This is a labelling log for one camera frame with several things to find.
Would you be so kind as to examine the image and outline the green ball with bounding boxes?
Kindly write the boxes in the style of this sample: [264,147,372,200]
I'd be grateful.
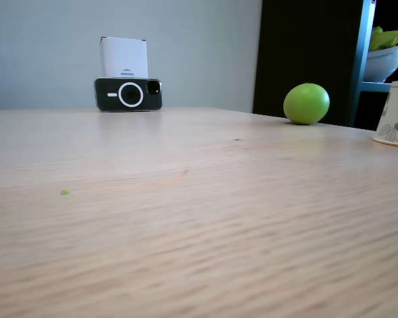
[283,82,331,126]

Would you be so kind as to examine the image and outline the paper cup with leaf print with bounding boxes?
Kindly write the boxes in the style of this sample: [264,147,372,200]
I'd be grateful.
[371,80,398,148]

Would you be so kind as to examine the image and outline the black smartphone in clear case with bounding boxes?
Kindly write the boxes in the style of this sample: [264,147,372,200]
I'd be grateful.
[93,77,164,113]

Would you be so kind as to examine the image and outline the white cardboard box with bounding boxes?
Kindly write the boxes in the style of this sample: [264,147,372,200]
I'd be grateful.
[99,36,149,80]

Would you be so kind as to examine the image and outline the dark cabinet panel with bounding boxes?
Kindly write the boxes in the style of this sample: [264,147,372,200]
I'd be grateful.
[251,0,365,127]

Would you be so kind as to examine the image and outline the white bowl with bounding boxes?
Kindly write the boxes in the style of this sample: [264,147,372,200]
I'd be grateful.
[364,41,398,83]

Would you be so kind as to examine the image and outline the green leaves in bowl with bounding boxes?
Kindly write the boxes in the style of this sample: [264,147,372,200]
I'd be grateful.
[369,25,398,52]

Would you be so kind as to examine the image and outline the blue shelf frame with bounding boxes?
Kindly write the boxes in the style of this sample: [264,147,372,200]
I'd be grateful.
[348,0,398,129]

